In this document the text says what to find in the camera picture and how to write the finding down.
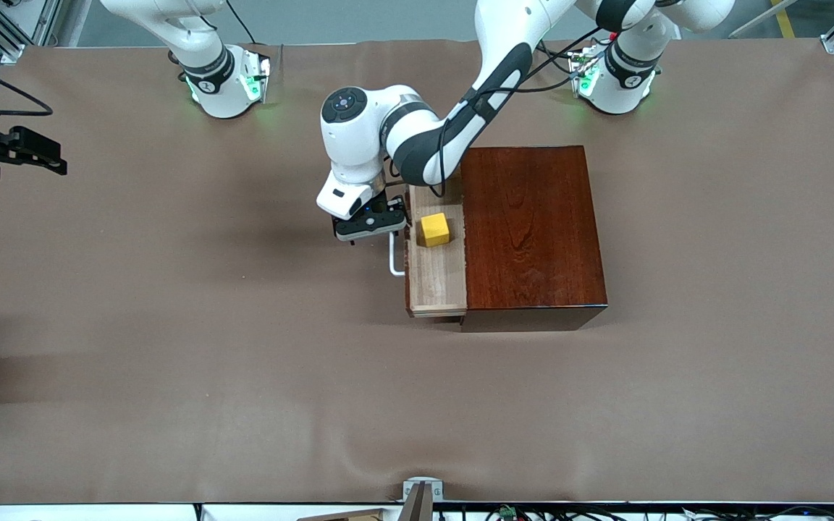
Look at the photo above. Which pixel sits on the yellow wooden block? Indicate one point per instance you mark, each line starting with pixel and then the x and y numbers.
pixel 434 230

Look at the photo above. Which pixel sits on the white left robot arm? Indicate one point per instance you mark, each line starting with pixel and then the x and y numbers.
pixel 359 137

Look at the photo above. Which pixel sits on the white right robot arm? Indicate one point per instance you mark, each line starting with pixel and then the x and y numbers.
pixel 207 79

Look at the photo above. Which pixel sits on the dark red wooden cabinet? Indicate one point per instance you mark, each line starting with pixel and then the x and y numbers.
pixel 533 231

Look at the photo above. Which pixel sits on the brown table mat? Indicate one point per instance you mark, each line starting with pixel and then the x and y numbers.
pixel 171 398

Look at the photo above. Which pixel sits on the light wooden board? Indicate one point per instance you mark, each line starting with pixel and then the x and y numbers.
pixel 348 517

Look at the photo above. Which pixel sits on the green terminal connector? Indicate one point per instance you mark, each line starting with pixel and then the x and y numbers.
pixel 508 512

